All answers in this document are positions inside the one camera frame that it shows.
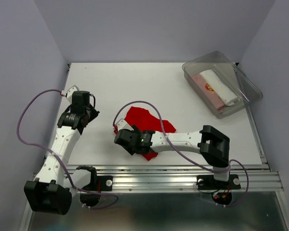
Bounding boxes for red t-shirt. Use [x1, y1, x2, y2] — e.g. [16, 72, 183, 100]
[124, 106, 176, 161]

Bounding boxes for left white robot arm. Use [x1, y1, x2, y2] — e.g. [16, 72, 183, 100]
[24, 87, 99, 215]

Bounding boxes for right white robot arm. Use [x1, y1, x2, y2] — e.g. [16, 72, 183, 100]
[114, 125, 230, 188]

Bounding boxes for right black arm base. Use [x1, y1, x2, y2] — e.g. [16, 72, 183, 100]
[196, 174, 241, 191]

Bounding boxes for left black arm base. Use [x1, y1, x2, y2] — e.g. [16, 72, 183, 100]
[71, 166, 113, 192]

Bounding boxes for rolled pink t-shirt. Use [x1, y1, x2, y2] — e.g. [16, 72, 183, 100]
[191, 74, 224, 113]

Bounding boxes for clear plastic bin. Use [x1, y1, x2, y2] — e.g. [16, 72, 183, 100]
[182, 51, 263, 119]

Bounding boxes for rolled white t-shirt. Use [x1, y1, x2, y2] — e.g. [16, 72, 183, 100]
[200, 70, 240, 106]

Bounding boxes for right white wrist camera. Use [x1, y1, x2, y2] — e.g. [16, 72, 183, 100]
[115, 118, 133, 131]

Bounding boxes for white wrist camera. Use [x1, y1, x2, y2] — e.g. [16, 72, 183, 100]
[61, 85, 79, 101]
[115, 118, 133, 131]

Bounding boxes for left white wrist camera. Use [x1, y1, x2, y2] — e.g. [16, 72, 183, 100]
[61, 85, 79, 101]

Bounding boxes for aluminium mounting rail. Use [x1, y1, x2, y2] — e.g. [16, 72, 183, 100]
[28, 164, 284, 193]

